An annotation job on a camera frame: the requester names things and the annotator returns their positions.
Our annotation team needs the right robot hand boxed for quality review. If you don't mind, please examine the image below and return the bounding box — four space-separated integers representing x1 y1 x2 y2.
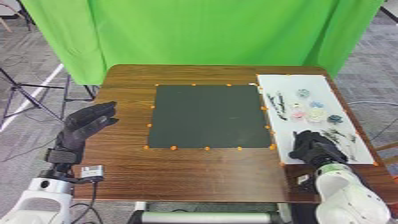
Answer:
286 130 348 165

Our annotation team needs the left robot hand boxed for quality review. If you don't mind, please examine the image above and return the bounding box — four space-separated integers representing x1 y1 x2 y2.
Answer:
55 101 121 152

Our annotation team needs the green sprig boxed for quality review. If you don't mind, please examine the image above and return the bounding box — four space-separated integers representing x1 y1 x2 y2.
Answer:
265 92 281 113
320 128 347 145
275 92 291 122
345 132 361 158

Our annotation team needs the dark blue flower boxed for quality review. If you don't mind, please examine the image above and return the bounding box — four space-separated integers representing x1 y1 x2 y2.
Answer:
327 114 347 125

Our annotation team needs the white flower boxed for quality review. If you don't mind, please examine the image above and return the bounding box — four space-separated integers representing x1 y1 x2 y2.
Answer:
306 108 329 123

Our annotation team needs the pink flower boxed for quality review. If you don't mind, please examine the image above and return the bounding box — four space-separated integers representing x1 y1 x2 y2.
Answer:
290 110 307 121

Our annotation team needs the black tripod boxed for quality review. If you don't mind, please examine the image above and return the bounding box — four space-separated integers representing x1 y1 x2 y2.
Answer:
0 67 68 126

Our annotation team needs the teal flower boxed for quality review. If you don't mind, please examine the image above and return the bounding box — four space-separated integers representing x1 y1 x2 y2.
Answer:
295 88 315 98

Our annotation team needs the white sheet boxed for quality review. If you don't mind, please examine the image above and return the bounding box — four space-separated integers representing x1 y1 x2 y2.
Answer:
256 74 377 166

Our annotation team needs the dark mat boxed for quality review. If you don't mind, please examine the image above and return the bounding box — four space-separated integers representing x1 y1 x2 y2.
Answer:
144 84 275 150

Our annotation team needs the pale grey bar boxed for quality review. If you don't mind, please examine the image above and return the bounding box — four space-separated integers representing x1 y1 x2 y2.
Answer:
137 211 281 224

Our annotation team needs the black cable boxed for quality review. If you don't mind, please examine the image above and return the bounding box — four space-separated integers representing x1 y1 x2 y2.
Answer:
69 181 103 224

